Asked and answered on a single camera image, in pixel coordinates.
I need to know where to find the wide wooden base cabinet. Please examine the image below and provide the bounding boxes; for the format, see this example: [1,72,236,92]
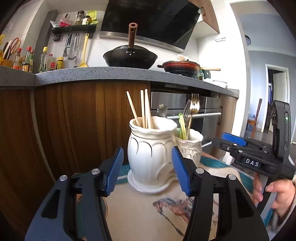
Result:
[0,81,151,209]

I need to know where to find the black range hood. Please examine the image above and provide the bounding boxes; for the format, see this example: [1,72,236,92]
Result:
[99,0,201,53]

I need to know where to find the red frying pan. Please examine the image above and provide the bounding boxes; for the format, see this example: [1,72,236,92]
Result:
[157,60,201,74]

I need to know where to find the small white ceramic vase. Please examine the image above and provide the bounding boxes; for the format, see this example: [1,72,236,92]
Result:
[173,128,204,165]

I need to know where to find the silver spoon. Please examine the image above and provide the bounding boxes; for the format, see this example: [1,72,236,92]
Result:
[157,104,168,119]

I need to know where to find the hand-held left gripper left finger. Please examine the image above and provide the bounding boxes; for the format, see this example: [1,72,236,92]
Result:
[24,147,125,241]

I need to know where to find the large white ceramic vase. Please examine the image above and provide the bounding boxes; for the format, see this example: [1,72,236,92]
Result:
[127,116,178,194]

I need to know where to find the printed tablecloth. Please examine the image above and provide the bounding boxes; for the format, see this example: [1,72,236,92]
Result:
[74,155,275,241]

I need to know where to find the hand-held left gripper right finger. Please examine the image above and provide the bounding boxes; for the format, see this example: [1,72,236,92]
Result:
[171,146,270,241]

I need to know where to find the person's right forearm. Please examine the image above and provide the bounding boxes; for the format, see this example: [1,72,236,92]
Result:
[270,205,296,233]

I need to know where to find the stainless steel oven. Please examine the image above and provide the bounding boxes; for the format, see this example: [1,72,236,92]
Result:
[150,91,222,149]

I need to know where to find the black wok with wooden handle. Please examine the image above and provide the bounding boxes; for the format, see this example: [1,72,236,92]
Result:
[103,22,158,69]

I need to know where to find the grey speckled kitchen countertop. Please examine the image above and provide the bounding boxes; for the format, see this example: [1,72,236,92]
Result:
[0,65,240,98]

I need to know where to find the row of condiment bottles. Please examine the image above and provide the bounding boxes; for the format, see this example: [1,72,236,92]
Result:
[13,46,64,73]

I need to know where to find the hanging metal ladle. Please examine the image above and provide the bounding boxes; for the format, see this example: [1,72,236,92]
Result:
[72,32,80,61]

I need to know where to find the red handled scissors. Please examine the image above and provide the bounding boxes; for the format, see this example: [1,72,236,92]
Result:
[9,37,21,55]

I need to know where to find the white door frame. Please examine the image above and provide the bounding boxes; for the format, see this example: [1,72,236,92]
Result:
[265,64,290,132]

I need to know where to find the person's right hand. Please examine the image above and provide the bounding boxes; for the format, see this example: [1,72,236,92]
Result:
[252,173,296,210]

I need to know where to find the black wall spice shelf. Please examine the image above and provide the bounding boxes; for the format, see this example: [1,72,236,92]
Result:
[51,24,97,42]

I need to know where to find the red packet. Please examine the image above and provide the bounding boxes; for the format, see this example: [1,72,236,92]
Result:
[50,17,72,28]

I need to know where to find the wooden wall cabinet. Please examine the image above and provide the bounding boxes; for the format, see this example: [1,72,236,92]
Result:
[190,0,220,34]

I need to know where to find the narrow wooden base cabinet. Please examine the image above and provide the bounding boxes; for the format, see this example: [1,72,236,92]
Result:
[210,93,237,158]

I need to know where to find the dark gold fork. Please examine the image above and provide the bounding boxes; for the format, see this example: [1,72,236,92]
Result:
[182,100,193,139]

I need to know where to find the black lidded spice jar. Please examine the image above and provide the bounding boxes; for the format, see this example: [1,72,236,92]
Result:
[74,11,85,26]

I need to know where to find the wooden chair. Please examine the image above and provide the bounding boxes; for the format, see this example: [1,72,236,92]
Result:
[246,98,263,137]

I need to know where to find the wooden chopstick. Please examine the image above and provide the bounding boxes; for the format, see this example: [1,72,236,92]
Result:
[126,91,140,127]
[145,89,153,129]
[140,90,147,128]

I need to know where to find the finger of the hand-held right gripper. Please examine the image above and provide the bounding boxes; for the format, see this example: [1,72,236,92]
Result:
[211,137,236,151]
[222,133,247,146]

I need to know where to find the light green plastic utensil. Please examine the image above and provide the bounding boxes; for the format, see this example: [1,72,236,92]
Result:
[178,113,187,140]

